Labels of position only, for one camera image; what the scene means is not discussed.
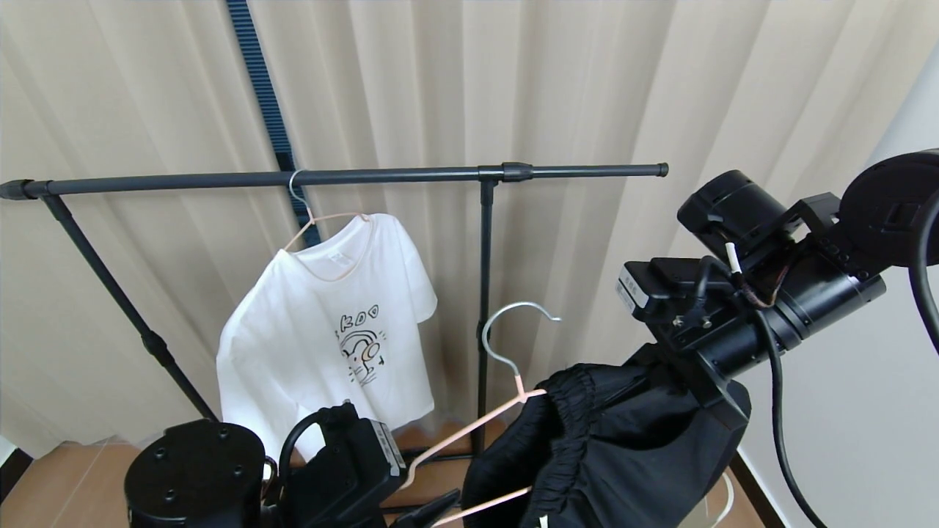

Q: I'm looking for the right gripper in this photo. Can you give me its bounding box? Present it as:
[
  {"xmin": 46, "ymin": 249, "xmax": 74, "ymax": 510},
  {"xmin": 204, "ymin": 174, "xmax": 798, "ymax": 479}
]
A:
[{"xmin": 638, "ymin": 253, "xmax": 887, "ymax": 433}]

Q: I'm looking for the white printed t-shirt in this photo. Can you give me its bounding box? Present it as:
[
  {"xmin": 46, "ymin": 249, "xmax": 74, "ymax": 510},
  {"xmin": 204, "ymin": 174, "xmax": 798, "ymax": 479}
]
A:
[{"xmin": 215, "ymin": 214, "xmax": 439, "ymax": 463}]

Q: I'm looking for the pink clothes hanger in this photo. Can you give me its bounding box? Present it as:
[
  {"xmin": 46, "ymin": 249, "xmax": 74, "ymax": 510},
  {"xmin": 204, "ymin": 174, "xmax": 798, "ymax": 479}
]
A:
[
  {"xmin": 282, "ymin": 170, "xmax": 371, "ymax": 283},
  {"xmin": 400, "ymin": 302, "xmax": 562, "ymax": 528}
]

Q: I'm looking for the black cable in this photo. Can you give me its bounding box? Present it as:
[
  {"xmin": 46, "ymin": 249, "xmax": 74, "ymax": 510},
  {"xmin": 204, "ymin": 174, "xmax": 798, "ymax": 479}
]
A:
[
  {"xmin": 276, "ymin": 407, "xmax": 331, "ymax": 477},
  {"xmin": 754, "ymin": 198, "xmax": 939, "ymax": 528}
]

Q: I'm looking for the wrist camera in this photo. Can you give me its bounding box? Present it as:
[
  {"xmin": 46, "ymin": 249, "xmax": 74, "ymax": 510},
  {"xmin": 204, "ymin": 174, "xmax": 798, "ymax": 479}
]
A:
[
  {"xmin": 616, "ymin": 257, "xmax": 743, "ymax": 331},
  {"xmin": 279, "ymin": 402, "xmax": 408, "ymax": 528}
]

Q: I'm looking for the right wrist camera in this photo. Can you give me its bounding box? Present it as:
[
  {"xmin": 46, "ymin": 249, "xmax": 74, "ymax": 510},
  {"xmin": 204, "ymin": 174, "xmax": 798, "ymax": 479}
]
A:
[{"xmin": 616, "ymin": 257, "xmax": 743, "ymax": 331}]

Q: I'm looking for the black clothes rack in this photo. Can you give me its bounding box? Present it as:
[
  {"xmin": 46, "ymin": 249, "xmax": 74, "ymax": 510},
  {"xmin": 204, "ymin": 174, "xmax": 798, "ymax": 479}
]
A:
[{"xmin": 0, "ymin": 162, "xmax": 669, "ymax": 528}]

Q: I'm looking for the black garment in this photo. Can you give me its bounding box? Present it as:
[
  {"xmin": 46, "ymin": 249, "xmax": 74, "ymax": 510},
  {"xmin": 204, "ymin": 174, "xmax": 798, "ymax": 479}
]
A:
[{"xmin": 461, "ymin": 345, "xmax": 753, "ymax": 528}]

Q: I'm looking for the window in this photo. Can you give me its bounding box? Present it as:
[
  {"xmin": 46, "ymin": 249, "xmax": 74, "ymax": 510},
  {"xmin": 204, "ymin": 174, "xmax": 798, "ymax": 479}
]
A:
[{"xmin": 222, "ymin": 0, "xmax": 321, "ymax": 246}]

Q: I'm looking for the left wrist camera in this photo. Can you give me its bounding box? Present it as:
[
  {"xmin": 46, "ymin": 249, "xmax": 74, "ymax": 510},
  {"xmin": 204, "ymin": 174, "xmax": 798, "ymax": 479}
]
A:
[{"xmin": 279, "ymin": 402, "xmax": 408, "ymax": 528}]

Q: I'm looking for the white laundry basket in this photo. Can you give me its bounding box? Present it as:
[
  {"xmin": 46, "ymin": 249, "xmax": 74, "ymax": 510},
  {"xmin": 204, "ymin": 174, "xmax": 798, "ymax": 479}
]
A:
[{"xmin": 701, "ymin": 472, "xmax": 735, "ymax": 528}]

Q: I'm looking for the beige curtain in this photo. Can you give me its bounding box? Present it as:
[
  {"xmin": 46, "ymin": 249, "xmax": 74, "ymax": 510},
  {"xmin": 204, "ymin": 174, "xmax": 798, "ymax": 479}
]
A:
[
  {"xmin": 246, "ymin": 0, "xmax": 939, "ymax": 426},
  {"xmin": 0, "ymin": 0, "xmax": 302, "ymax": 459}
]

